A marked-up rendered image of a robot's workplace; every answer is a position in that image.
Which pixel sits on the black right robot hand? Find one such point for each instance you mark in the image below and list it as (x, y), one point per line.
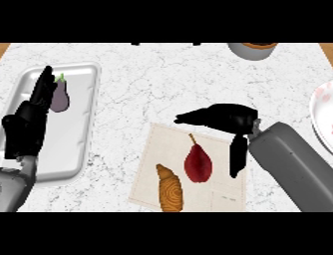
(225, 117)

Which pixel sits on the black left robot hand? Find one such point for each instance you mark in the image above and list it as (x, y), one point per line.
(27, 123)

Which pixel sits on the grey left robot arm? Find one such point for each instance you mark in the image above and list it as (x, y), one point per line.
(4, 186)

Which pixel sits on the red pear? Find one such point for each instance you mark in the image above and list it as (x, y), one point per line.
(197, 162)

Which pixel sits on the beige placemat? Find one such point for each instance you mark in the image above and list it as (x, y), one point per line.
(194, 172)

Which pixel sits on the silver metal tray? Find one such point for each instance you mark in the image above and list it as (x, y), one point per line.
(59, 119)

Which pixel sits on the purple eggplant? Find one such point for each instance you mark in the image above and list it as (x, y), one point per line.
(61, 96)

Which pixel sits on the brown croissant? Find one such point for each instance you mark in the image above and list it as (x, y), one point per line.
(169, 191)

